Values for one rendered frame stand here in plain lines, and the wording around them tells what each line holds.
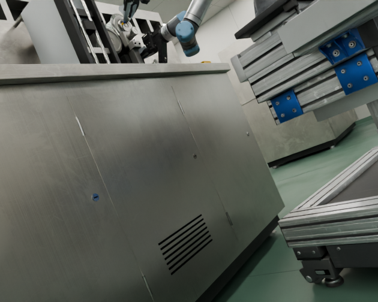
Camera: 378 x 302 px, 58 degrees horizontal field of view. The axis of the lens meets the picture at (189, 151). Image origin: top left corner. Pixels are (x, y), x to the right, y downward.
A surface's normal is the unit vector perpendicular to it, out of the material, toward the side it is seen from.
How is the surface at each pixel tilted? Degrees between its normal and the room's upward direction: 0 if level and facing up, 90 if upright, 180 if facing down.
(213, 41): 90
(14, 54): 90
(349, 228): 90
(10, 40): 90
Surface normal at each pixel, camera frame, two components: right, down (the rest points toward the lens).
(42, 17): -0.55, 0.22
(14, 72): 0.73, -0.33
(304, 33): -0.71, 0.29
